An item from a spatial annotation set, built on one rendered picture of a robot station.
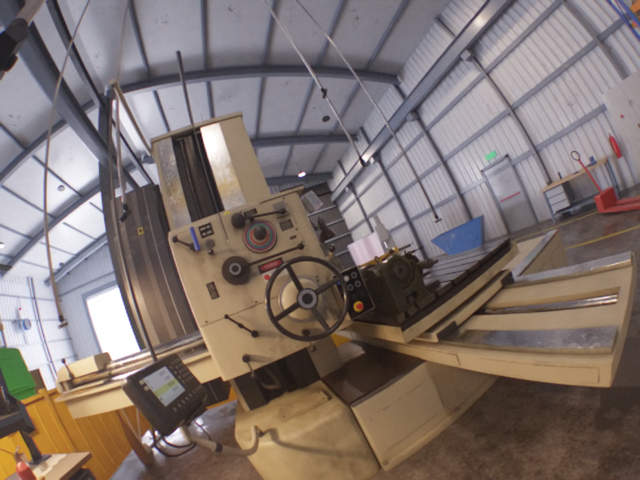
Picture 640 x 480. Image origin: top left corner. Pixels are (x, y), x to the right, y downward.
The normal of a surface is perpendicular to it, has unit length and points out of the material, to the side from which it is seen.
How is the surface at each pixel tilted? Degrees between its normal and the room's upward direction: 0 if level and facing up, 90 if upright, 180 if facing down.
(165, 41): 169
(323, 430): 90
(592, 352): 90
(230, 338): 90
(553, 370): 90
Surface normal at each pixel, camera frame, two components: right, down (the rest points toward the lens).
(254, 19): 0.22, 0.96
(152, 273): 0.26, -0.23
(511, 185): -0.88, 0.34
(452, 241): -0.65, 0.19
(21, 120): 0.56, 0.83
